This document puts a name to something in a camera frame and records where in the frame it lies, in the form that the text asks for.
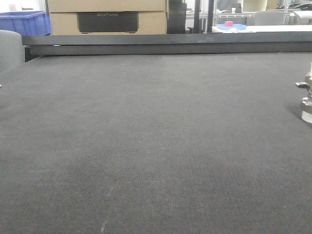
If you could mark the pink tape roll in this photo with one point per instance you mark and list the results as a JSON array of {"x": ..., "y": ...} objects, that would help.
[{"x": 228, "y": 23}]

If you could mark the dark conveyor belt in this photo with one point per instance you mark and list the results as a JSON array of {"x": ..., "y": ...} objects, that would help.
[{"x": 184, "y": 144}]

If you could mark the upper cardboard box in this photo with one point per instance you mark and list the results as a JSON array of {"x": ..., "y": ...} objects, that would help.
[{"x": 57, "y": 6}]

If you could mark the blue tray on table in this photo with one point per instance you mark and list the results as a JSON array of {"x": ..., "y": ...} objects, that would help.
[{"x": 234, "y": 26}]

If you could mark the white background table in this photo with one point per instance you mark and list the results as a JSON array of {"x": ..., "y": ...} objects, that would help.
[{"x": 268, "y": 28}]

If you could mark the black conveyor side rail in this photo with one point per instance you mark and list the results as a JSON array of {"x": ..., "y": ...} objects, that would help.
[{"x": 211, "y": 43}]

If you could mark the blue plastic crate background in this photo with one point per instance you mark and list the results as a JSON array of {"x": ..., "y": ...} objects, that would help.
[{"x": 26, "y": 23}]

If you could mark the black stacked cases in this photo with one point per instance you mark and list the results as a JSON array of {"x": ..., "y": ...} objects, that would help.
[{"x": 176, "y": 16}]

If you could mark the lower cardboard box black print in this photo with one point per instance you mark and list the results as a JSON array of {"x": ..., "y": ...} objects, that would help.
[{"x": 109, "y": 23}]

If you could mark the black vertical post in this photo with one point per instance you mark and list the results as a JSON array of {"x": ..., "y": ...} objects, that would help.
[{"x": 197, "y": 16}]

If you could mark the grey chair back left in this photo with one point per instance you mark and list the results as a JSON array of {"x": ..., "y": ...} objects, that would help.
[{"x": 12, "y": 52}]

